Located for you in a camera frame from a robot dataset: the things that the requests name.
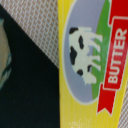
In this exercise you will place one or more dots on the grey teal gripper finger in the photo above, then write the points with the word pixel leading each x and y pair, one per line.
pixel 5 56

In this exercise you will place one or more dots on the yellow butter box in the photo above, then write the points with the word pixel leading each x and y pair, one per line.
pixel 93 62

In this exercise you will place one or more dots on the woven beige placemat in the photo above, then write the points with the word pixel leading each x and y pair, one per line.
pixel 39 20

